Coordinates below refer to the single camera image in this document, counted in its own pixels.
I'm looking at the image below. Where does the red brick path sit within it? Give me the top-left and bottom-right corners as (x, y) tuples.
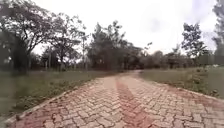
(2, 69), (224, 128)

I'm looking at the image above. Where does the pale concrete kerb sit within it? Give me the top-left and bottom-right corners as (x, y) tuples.
(1, 79), (101, 127)
(149, 79), (224, 103)

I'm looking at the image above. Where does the grass verge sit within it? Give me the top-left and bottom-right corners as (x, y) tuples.
(0, 69), (118, 122)
(139, 66), (224, 100)

